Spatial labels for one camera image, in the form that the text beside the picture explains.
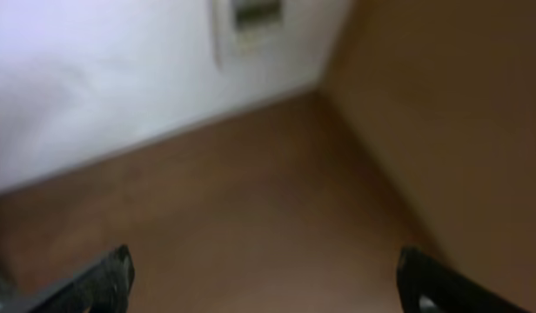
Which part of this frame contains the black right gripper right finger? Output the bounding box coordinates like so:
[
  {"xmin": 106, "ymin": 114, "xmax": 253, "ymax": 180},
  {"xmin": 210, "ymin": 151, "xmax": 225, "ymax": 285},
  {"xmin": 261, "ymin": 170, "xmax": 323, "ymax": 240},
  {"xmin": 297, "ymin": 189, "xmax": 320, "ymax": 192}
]
[{"xmin": 396, "ymin": 246, "xmax": 528, "ymax": 313}]

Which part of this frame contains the white wall socket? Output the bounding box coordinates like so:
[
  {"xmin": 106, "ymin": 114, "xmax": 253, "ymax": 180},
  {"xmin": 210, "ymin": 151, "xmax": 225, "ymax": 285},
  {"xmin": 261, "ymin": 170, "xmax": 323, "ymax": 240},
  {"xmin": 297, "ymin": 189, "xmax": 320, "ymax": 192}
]
[{"xmin": 210, "ymin": 0, "xmax": 285, "ymax": 69}]

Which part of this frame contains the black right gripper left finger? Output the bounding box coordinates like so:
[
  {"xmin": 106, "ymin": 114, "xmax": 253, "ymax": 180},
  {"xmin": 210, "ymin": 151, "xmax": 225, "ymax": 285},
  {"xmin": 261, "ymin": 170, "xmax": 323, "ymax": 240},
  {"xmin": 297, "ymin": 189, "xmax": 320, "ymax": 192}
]
[{"xmin": 0, "ymin": 244, "xmax": 135, "ymax": 313}]

